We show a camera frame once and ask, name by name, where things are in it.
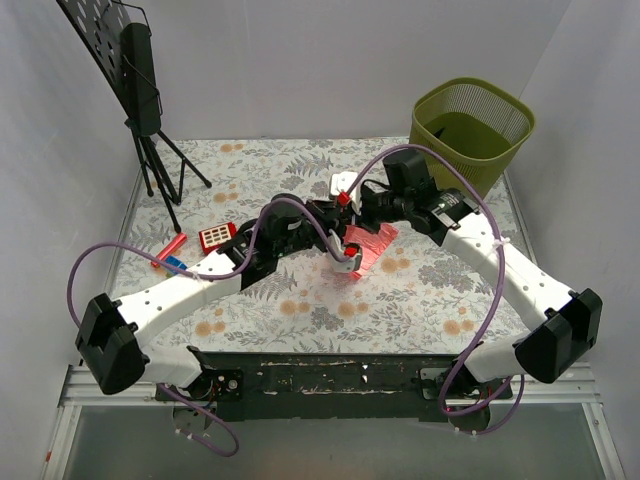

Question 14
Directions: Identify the red torn trash bag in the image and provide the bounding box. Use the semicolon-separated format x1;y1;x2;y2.
344;223;398;279

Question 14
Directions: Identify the red trash bag roll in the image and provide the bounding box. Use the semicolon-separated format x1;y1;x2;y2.
155;233;187;262

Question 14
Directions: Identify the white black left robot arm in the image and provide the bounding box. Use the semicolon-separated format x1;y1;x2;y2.
76;196;362;400

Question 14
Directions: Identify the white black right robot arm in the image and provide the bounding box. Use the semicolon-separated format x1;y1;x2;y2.
331;145;602;398

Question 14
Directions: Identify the green plastic trash bin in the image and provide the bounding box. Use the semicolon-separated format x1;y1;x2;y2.
409;77;535;198

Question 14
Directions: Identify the red calculator toy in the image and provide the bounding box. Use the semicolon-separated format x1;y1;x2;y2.
198;222;237;255

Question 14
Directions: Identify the floral patterned table mat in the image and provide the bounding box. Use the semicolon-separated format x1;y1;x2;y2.
124;138;525;354

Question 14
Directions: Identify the blue toy block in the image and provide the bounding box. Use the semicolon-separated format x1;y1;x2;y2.
163;255;187;274

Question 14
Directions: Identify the black music stand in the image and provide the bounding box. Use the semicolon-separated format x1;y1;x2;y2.
57;0;212;233

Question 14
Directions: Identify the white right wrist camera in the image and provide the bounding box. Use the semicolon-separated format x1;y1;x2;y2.
329;171;361;214

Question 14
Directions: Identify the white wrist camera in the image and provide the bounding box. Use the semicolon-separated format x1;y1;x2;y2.
332;243;362;274
329;171;361;214

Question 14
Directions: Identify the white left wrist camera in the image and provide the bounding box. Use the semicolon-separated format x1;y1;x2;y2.
332;243;362;274

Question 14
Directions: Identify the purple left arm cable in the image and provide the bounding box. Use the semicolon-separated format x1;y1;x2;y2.
67;197;346;457

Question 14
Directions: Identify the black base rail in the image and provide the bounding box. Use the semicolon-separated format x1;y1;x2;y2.
154;352;516;424

